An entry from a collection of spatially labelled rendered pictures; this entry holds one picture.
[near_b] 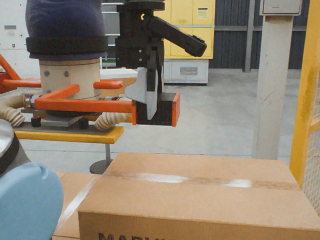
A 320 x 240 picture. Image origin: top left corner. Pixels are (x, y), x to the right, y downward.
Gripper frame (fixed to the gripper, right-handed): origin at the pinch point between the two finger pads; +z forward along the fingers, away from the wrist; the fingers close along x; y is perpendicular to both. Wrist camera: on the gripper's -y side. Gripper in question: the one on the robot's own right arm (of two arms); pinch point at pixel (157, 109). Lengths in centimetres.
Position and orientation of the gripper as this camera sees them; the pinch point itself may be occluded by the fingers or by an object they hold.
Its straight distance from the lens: 60.5
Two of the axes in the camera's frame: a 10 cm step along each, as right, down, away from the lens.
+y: -9.9, -0.4, 1.5
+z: 0.0, 9.6, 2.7
